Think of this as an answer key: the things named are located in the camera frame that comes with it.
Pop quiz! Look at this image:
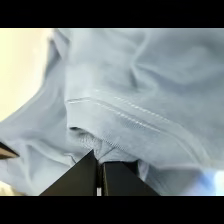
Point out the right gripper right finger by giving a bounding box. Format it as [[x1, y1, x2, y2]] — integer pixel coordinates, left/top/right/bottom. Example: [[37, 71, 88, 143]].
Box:
[[101, 161, 160, 197]]

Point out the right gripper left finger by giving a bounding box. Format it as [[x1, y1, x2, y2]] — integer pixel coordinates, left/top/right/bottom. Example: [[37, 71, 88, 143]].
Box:
[[39, 149, 99, 197]]

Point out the blue T-shirt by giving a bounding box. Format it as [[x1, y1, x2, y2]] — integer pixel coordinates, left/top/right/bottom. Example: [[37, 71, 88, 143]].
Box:
[[0, 27, 224, 197]]

